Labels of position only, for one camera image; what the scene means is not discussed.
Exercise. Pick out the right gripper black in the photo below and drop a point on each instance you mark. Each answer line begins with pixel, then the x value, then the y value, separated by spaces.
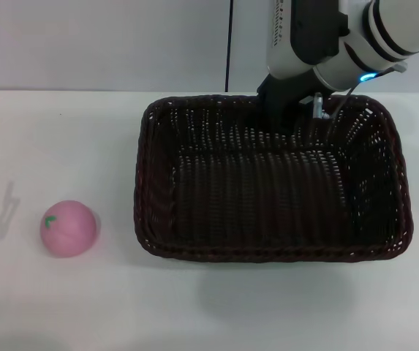
pixel 286 89

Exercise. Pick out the dark brown woven basket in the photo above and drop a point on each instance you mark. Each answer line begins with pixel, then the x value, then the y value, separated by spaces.
pixel 267 197

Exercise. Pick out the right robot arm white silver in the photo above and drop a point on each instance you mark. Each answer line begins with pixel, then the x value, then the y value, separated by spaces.
pixel 384 25

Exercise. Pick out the pink peach toy ball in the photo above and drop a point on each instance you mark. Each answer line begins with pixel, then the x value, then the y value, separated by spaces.
pixel 69 230

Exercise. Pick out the black vertical wall strip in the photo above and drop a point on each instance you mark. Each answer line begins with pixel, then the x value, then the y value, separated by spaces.
pixel 229 44

